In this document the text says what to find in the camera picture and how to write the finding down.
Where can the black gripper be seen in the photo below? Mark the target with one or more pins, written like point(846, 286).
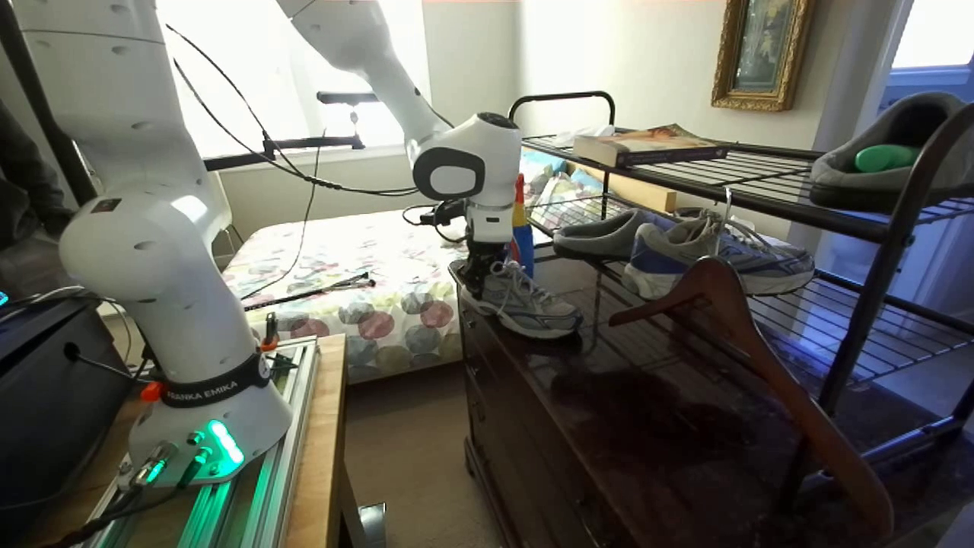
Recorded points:
point(488, 252)

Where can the grey white blue sneaker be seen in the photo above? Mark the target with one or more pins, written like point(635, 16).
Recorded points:
point(533, 309)

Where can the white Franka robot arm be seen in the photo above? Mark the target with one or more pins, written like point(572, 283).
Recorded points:
point(154, 252)

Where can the grey blue laced sneaker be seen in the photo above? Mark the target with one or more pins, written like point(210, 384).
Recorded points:
point(670, 252)

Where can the tan hardcover book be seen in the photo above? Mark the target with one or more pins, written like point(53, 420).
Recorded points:
point(641, 144)

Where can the black metal shelf rack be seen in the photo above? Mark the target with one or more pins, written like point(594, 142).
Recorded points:
point(773, 194)

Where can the blue spray cleaner bottle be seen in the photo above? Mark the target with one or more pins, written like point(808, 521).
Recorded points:
point(525, 245)

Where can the plain grey shoe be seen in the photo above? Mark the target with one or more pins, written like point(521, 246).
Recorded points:
point(599, 236)

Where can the bed with floral cover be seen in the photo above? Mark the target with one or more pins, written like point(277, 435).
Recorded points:
point(354, 292)

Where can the thin black rod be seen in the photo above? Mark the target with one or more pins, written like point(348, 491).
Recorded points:
point(306, 290)

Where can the dark wooden dresser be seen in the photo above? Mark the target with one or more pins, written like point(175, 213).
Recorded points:
point(627, 435)

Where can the wooden robot bench top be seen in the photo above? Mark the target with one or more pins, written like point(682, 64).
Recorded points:
point(319, 457)

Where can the brown wooden clothes hanger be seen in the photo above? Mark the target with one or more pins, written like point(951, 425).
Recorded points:
point(773, 366)

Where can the bright window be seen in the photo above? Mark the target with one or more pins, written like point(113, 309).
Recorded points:
point(254, 70)

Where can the gold framed painting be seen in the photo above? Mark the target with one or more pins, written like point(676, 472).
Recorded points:
point(761, 49)

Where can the grey felt slipper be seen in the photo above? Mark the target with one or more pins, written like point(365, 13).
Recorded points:
point(840, 184)

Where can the green oval object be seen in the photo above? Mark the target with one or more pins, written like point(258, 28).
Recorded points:
point(887, 157)

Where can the black equipment box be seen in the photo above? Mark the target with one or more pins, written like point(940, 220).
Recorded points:
point(51, 406)

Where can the black vertical pole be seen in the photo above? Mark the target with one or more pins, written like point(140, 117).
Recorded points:
point(40, 100)

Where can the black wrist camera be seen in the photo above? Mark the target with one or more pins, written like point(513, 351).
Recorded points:
point(447, 210)

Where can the black stereo camera bar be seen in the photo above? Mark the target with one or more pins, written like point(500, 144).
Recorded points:
point(348, 98)

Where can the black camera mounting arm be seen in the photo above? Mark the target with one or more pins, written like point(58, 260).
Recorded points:
point(284, 150)

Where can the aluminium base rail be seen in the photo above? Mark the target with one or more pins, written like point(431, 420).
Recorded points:
point(254, 498)

